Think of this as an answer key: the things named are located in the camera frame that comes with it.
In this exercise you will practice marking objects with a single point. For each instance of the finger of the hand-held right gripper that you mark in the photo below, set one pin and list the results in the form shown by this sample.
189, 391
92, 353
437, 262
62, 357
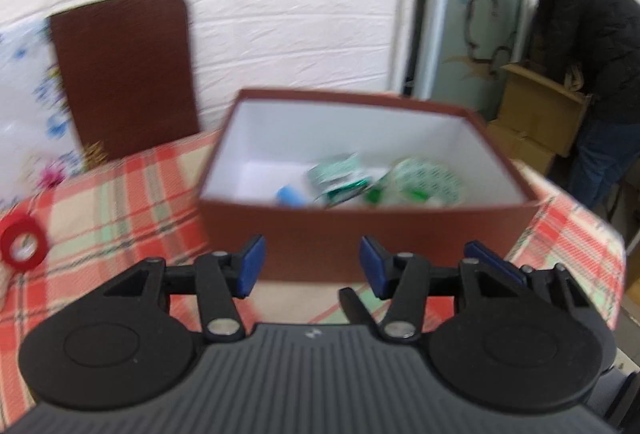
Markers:
357, 306
492, 259

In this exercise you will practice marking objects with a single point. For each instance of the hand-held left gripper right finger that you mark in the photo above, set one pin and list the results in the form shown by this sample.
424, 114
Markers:
374, 266

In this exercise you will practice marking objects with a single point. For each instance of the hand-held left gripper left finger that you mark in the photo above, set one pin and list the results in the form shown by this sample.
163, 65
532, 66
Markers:
250, 264

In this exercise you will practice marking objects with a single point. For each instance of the blue tape roll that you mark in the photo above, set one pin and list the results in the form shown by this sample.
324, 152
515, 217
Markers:
290, 195

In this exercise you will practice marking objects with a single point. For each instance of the green and white packet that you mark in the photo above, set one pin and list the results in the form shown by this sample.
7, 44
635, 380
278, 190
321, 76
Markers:
335, 179

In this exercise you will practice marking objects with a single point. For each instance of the green white packets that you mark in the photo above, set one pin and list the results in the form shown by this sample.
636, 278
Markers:
430, 181

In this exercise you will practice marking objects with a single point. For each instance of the brown cardboard box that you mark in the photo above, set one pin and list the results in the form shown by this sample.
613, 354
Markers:
280, 149

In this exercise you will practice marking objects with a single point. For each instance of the small cardboard box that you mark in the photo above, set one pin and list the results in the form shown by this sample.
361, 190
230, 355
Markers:
520, 149

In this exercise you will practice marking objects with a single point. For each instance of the red plaid tablecloth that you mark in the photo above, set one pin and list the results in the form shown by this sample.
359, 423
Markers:
120, 214

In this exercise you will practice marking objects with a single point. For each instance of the large cardboard box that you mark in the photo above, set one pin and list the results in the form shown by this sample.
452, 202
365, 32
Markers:
545, 114

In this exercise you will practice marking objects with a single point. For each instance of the gold ribbon bow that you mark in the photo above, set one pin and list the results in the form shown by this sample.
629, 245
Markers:
95, 155

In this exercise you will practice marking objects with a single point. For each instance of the red tape roll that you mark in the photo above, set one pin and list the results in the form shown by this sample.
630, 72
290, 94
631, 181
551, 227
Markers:
27, 239

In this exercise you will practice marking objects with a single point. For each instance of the brown box lid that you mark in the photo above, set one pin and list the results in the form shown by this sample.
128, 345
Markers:
125, 74

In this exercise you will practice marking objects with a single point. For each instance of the floral printed plastic bag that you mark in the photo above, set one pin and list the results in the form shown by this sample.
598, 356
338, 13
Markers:
30, 104

